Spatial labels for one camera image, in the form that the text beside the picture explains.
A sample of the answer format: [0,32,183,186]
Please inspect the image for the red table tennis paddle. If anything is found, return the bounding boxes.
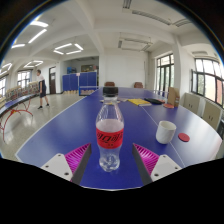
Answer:
[162,102,175,110]

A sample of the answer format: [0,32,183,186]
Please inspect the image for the blue table tennis table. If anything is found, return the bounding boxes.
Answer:
[0,93,38,141]

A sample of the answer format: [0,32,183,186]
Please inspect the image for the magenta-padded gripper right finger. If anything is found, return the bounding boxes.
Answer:
[131,142,184,186]

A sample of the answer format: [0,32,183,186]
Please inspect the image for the white cup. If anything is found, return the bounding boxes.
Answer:
[155,120,178,145]

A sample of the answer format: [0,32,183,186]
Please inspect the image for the shelf unit with books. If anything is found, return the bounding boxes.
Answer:
[4,81,40,102]

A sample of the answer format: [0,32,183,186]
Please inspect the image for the brown cardboard box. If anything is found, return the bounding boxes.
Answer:
[167,86,181,108]

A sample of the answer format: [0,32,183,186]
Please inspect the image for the yellow book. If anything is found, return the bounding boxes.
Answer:
[127,98,153,107]

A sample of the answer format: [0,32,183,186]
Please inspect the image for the person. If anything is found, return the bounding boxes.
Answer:
[35,69,51,110]

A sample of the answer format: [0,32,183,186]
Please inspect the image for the ceiling lights group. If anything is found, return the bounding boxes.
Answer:
[0,19,85,76]

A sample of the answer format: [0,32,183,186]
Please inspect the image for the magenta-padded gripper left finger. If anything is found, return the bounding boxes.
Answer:
[40,142,93,186]

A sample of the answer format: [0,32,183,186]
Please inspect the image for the black table tennis paddle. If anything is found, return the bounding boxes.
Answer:
[143,97,165,105]

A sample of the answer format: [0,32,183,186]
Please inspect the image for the clear red-label drink bottle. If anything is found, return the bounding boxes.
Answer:
[95,86,125,173]

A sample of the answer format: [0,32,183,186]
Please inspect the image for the dark door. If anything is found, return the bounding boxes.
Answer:
[48,66,58,95]

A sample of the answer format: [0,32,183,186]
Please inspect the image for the blue partition boards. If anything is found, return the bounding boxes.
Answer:
[62,71,98,93]

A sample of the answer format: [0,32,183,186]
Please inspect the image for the beige cabinet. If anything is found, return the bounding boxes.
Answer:
[201,99,223,131]
[182,92,202,116]

